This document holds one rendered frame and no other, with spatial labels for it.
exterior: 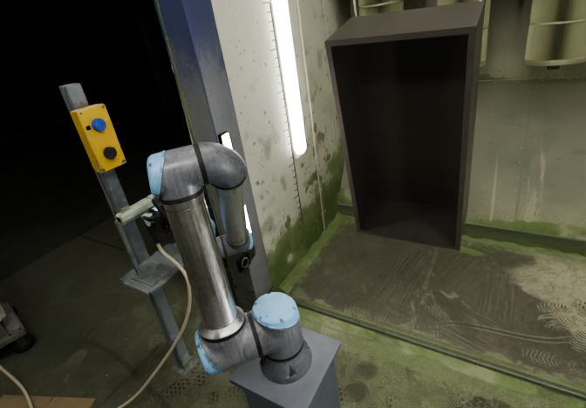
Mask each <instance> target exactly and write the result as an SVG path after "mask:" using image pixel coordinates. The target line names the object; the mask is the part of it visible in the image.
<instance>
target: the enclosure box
mask: <svg viewBox="0 0 586 408"><path fill-rule="evenodd" d="M485 3H486V0H481V2H479V1H473V2H467V3H454V4H448V5H441V6H433V7H427V8H420V9H413V10H401V11H394V12H387V13H380V14H373V15H367V16H360V17H351V18H350V19H349V20H348V21H347V22H346V23H345V24H343V25H342V26H341V27H340V28H339V29H338V30H337V31H336V32H334V33H333V34H332V35H331V36H330V37H329V38H328V39H327V40H325V41H324V43H325V48H326V53H327V58H328V64H329V69H330V78H331V83H332V89H333V94H334V99H335V104H336V109H337V119H338V124H339V129H340V134H341V140H342V145H343V150H344V159H345V165H346V170H347V175H348V180H349V185H350V190H351V200H352V205H353V210H354V215H355V221H356V226H357V231H358V232H359V233H364V234H369V235H378V236H383V237H387V238H392V239H397V240H402V241H410V242H416V243H420V244H426V245H430V246H434V247H440V248H449V249H453V250H458V251H460V245H461V240H462V235H463V231H464V227H465V222H466V217H467V207H468V197H469V187H470V176H471V166H472V156H473V145H474V126H475V115H476V106H477V95H478V84H479V75H480V55H481V45H482V34H483V24H484V14H485Z"/></svg>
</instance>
